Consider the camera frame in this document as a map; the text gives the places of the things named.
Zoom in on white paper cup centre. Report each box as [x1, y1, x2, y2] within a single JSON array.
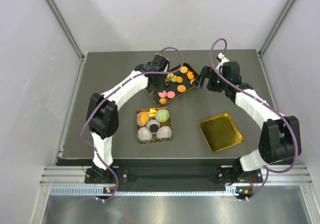
[[146, 119, 161, 130]]

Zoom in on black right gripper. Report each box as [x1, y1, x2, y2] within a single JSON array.
[[192, 66, 229, 93]]

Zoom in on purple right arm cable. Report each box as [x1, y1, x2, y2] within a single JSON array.
[[209, 38, 300, 202]]

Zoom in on orange round cookie top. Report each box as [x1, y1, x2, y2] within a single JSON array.
[[180, 66, 189, 74]]

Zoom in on white paper cup bottom-right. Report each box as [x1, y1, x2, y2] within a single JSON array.
[[156, 126, 172, 139]]

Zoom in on pink sandwich cookie right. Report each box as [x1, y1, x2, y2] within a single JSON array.
[[166, 91, 176, 99]]

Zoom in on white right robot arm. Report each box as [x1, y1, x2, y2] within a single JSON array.
[[193, 61, 302, 182]]

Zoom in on orange bear cookie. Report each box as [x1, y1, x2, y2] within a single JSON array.
[[186, 71, 195, 80]]

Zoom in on white paper cup top-right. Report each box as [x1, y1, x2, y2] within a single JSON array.
[[155, 109, 170, 123]]

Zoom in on black gold-rimmed cookie tray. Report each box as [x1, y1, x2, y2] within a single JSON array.
[[145, 63, 199, 106]]

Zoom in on orange round cookie centre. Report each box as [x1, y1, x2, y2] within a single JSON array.
[[177, 84, 187, 93]]

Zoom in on aluminium slotted cable rail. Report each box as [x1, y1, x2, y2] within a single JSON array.
[[49, 186, 251, 197]]

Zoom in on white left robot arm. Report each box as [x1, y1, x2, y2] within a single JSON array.
[[86, 54, 170, 183]]

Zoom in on orange star meringue cookie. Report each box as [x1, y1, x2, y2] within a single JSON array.
[[159, 97, 168, 105]]

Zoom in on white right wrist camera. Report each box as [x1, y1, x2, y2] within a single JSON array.
[[216, 52, 230, 71]]

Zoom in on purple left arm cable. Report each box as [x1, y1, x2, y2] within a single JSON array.
[[79, 46, 185, 202]]

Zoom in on pink sandwich cookie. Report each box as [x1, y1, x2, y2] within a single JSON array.
[[158, 90, 167, 98], [166, 91, 176, 99]]

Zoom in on green round cookie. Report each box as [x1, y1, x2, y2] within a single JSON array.
[[158, 113, 168, 122]]

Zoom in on black sandwich cookie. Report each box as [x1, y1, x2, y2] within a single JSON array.
[[149, 123, 159, 134]]

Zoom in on square green cookie tin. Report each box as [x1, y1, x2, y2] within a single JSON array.
[[135, 107, 173, 144]]

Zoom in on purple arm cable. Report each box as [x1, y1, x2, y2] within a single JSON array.
[[209, 38, 300, 202], [79, 46, 185, 202]]

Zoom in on green and orange cookie pair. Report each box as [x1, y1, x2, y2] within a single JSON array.
[[170, 75, 183, 83]]

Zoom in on white paper cup bottom-left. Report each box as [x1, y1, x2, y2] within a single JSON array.
[[137, 127, 153, 141]]

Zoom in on pink sandwich cookie left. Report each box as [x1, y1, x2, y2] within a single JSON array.
[[158, 90, 167, 98]]

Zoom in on orange fish-shaped cookie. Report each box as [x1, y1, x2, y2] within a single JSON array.
[[139, 112, 150, 126]]

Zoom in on white paper cup top-left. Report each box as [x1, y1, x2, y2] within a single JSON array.
[[136, 111, 150, 127]]

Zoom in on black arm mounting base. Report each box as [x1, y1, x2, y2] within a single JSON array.
[[84, 158, 263, 192]]

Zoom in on gold tin lid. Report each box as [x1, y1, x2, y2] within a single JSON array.
[[198, 112, 244, 153]]

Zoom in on orange round cookie upper-left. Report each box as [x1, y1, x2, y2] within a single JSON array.
[[167, 73, 174, 80]]

